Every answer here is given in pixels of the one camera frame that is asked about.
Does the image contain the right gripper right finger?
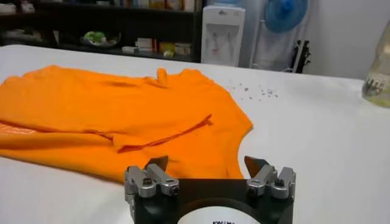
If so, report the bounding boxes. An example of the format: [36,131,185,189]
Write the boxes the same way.
[243,155,297,200]

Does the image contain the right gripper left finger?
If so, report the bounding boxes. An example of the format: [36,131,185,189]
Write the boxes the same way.
[124,155,180,205]

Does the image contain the orange t-shirt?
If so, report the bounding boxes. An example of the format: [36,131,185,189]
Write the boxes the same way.
[0,65,254,184]

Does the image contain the white table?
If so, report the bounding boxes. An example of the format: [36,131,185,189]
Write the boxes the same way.
[0,44,390,224]

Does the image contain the small dark crumbs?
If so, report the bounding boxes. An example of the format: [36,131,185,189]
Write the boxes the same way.
[227,79,280,101]

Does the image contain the black stand by rack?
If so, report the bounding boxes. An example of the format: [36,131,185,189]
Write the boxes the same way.
[291,39,312,74]

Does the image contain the white jug rack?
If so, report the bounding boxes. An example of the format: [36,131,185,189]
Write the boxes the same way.
[248,0,311,72]

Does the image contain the green lid drinking bottle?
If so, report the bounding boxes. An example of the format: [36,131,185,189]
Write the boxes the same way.
[361,20,390,109]

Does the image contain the green white bowl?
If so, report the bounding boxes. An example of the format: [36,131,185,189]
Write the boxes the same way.
[79,30,122,49]

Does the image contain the white water dispenser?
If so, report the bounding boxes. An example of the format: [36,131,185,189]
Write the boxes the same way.
[200,5,246,67]

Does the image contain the black shelving unit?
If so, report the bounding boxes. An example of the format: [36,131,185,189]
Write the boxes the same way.
[0,0,204,63]

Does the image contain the blue water jug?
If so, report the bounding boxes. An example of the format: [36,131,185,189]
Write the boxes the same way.
[264,0,309,33]

